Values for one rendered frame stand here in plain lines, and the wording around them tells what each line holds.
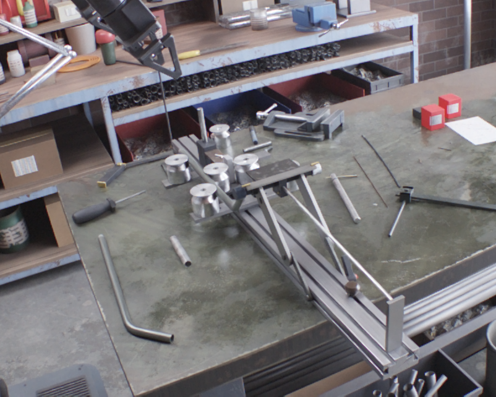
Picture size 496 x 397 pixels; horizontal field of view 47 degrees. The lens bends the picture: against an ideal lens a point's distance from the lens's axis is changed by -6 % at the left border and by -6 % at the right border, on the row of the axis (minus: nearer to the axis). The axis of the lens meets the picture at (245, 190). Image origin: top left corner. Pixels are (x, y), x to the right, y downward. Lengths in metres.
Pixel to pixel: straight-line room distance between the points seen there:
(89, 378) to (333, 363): 0.72
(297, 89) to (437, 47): 1.34
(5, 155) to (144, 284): 1.59
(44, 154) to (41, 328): 0.72
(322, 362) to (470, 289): 0.58
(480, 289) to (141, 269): 1.26
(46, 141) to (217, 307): 1.69
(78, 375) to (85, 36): 1.74
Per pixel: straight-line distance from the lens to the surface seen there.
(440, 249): 1.08
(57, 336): 2.46
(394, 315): 0.79
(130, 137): 3.07
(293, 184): 1.17
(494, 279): 2.09
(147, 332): 0.94
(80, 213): 1.28
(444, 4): 4.29
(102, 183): 1.42
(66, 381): 1.85
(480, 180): 1.31
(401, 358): 0.83
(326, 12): 2.72
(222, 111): 3.19
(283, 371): 1.75
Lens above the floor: 1.49
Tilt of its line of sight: 28 degrees down
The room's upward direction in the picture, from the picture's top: 8 degrees counter-clockwise
